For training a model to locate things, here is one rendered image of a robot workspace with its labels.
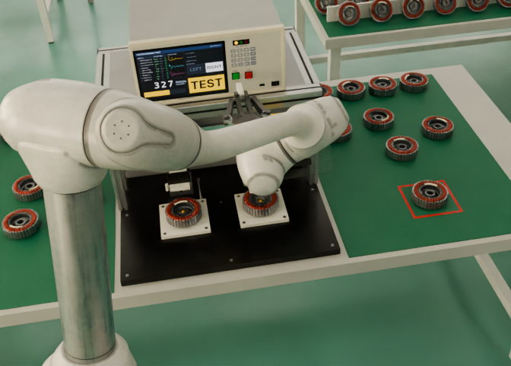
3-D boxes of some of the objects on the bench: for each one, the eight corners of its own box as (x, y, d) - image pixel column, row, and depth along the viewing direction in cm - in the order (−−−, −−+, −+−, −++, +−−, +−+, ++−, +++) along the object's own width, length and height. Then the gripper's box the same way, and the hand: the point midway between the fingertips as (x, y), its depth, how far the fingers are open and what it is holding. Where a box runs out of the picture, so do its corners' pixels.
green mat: (114, 293, 184) (114, 292, 184) (-111, 326, 178) (-111, 326, 178) (116, 112, 257) (116, 112, 257) (-43, 132, 251) (-43, 132, 251)
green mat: (546, 228, 196) (546, 227, 196) (348, 258, 191) (348, 257, 191) (431, 74, 269) (431, 74, 269) (286, 92, 264) (286, 91, 263)
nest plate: (211, 233, 198) (211, 230, 198) (161, 240, 197) (160, 237, 196) (206, 201, 210) (205, 198, 209) (159, 207, 209) (159, 204, 208)
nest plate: (289, 221, 201) (289, 218, 200) (240, 228, 199) (240, 225, 199) (280, 190, 212) (280, 187, 212) (234, 197, 211) (234, 194, 210)
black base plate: (340, 254, 192) (341, 248, 191) (121, 286, 186) (119, 281, 185) (306, 159, 228) (306, 154, 227) (122, 183, 222) (120, 178, 221)
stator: (357, 123, 243) (357, 115, 241) (375, 111, 249) (376, 103, 247) (381, 135, 237) (382, 126, 235) (399, 122, 243) (400, 113, 241)
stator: (281, 215, 201) (280, 206, 199) (245, 220, 200) (245, 211, 198) (275, 192, 210) (275, 183, 208) (241, 196, 209) (240, 188, 207)
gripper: (226, 149, 168) (217, 100, 187) (276, 142, 170) (261, 95, 188) (224, 125, 164) (214, 77, 182) (276, 119, 165) (261, 71, 183)
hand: (240, 93), depth 182 cm, fingers closed
